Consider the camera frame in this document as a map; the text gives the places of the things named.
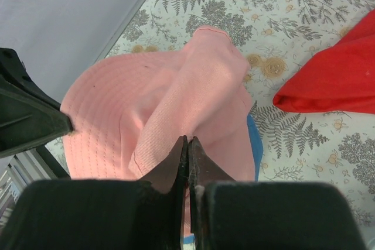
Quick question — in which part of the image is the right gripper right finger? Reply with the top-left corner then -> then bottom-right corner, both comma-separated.
187,138 -> 366,249

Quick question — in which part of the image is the aluminium rail frame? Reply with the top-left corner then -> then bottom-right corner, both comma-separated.
1,146 -> 70,228

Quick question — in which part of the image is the pink hat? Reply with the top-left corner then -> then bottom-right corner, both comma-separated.
60,26 -> 255,181

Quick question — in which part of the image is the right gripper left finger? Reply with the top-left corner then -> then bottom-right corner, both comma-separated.
1,136 -> 188,249

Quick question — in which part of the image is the floral table mat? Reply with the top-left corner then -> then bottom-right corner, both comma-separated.
52,0 -> 375,227

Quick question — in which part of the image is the blue bucket hat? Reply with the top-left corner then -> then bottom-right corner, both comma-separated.
182,114 -> 264,244

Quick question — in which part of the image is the red cloth hat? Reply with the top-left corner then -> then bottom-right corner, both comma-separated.
273,11 -> 374,114

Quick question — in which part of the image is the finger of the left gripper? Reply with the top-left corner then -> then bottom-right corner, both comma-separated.
1,48 -> 73,158

